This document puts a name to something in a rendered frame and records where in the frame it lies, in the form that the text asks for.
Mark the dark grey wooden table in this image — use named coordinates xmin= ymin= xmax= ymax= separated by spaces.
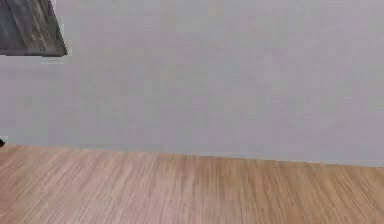
xmin=0 ymin=0 xmax=69 ymax=58

